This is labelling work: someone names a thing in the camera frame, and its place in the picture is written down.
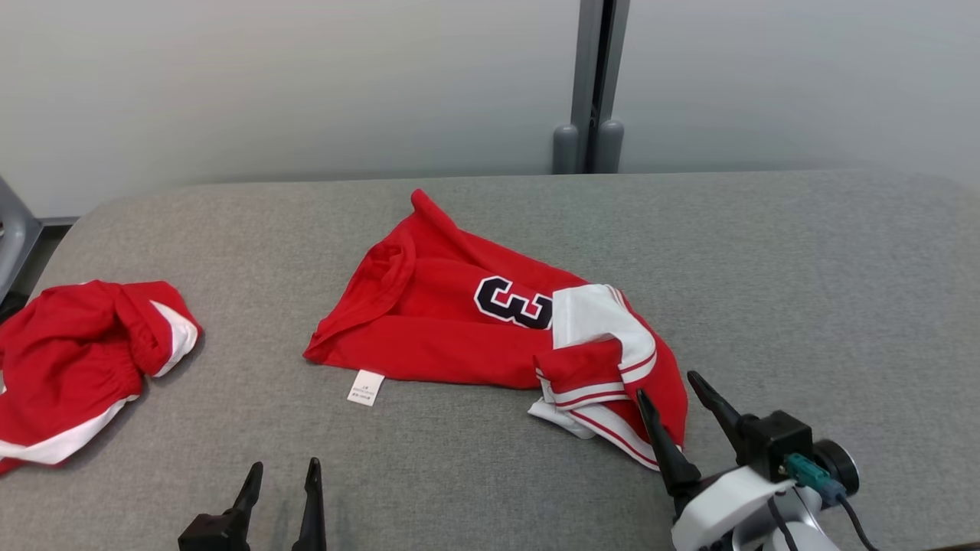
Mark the red Bulls 23 shorts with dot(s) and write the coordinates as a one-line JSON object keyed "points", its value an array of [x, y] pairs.
{"points": [[69, 360]]}

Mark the grey wall panel post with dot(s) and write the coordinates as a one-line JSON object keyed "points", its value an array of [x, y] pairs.
{"points": [[589, 76]]}

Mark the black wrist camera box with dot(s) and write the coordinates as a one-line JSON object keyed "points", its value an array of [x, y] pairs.
{"points": [[777, 440], [207, 536]]}

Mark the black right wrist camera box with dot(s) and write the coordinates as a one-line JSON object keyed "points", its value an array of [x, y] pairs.
{"points": [[777, 440]]}

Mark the red basketball jersey white trim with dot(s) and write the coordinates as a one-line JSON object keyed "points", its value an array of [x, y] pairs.
{"points": [[429, 337]]}

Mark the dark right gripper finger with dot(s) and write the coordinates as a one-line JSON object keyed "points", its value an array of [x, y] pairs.
{"points": [[668, 451], [720, 405]]}

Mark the grey metal frame leg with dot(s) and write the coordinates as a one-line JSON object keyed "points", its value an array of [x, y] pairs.
{"points": [[11, 229]]}

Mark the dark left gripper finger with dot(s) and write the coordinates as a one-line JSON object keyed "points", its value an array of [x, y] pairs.
{"points": [[249, 493], [311, 513]]}

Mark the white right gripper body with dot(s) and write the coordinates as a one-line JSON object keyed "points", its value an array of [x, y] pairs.
{"points": [[708, 513]]}

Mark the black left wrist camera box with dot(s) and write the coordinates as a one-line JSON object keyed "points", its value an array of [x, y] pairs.
{"points": [[207, 536]]}

